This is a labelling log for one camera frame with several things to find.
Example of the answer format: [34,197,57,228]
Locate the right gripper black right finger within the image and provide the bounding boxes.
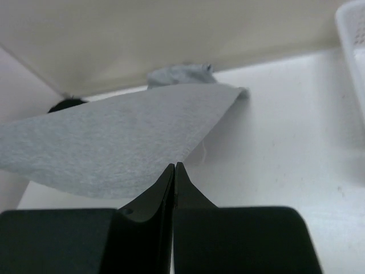
[173,163,322,273]

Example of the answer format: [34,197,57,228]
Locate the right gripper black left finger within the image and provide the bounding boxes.
[100,164,175,273]

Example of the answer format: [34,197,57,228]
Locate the grey tank top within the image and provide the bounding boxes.
[1,65,248,199]

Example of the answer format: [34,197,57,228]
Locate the folded black tank tops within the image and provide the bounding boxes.
[48,98,87,113]

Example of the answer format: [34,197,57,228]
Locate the white plastic basket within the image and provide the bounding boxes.
[335,0,365,135]

